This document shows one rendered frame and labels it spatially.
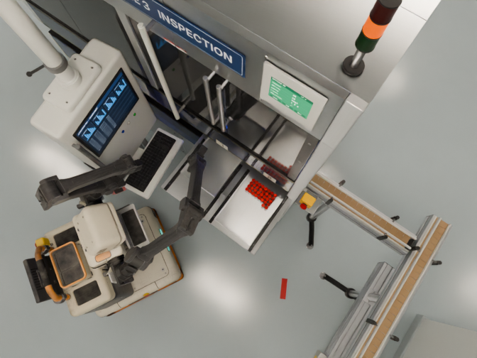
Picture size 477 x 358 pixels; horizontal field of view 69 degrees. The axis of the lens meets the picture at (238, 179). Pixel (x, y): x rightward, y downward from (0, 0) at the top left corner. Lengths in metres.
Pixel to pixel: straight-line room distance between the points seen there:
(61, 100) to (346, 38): 1.19
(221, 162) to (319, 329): 1.59
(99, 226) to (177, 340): 1.56
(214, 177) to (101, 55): 0.91
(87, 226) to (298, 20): 1.22
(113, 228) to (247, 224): 0.78
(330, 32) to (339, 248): 2.23
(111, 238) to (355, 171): 2.21
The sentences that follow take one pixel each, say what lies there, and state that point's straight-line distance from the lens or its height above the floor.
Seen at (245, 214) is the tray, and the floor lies 0.88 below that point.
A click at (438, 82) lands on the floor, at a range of 3.91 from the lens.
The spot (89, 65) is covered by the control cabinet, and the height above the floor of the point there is 1.58.
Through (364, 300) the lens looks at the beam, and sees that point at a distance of 2.54.
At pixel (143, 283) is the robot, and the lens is 2.77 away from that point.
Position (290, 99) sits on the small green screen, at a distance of 1.13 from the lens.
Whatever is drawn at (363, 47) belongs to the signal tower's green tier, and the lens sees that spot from 0.96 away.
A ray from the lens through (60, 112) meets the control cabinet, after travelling 1.74.
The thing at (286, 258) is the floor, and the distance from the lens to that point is 2.98.
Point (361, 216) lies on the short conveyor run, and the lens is 2.13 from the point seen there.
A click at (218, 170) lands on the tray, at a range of 2.16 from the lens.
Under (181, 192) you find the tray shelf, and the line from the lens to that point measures 2.16.
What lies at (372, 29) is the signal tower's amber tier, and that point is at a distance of 0.91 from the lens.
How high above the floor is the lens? 2.95
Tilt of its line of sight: 75 degrees down
